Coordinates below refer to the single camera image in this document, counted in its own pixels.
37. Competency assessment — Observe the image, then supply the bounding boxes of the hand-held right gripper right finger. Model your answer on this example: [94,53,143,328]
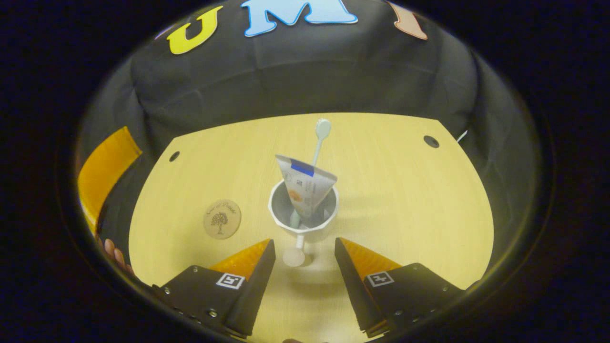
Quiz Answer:
[335,237,465,338]

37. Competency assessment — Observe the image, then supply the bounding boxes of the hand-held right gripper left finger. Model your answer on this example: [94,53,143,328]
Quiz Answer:
[152,238,276,338]

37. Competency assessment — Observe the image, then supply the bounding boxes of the white cup with wooden handle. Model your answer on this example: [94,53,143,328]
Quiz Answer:
[268,180,340,267]

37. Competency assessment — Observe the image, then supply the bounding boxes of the round wooden coaster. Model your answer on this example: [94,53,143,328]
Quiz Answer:
[203,199,242,240]

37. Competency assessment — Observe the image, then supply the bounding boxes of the white toothpaste tube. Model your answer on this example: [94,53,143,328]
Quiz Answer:
[275,154,338,222]

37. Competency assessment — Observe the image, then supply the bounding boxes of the pale green toothbrush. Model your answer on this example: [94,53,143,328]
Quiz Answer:
[289,118,332,229]

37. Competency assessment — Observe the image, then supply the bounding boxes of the light wooden desktop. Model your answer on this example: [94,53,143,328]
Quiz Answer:
[129,112,495,343]

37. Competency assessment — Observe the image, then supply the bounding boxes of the black backdrop cloth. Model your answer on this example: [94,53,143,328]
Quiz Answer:
[74,0,541,267]

